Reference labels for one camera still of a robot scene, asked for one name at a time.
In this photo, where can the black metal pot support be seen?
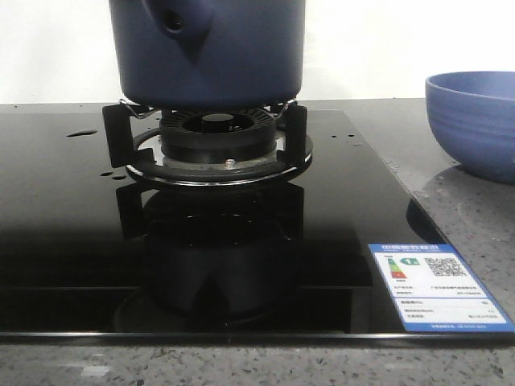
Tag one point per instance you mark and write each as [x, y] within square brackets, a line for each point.
[143, 158]

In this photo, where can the blue ceramic bowl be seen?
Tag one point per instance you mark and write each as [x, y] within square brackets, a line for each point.
[471, 115]

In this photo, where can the blue white energy label sticker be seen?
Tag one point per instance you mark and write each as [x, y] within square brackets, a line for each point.
[434, 291]

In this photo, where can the black gas burner head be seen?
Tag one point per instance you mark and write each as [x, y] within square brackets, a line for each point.
[213, 137]

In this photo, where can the dark blue cooking pot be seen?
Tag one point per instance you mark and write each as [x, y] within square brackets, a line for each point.
[209, 54]

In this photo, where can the black glass gas cooktop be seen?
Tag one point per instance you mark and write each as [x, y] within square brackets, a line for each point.
[89, 256]

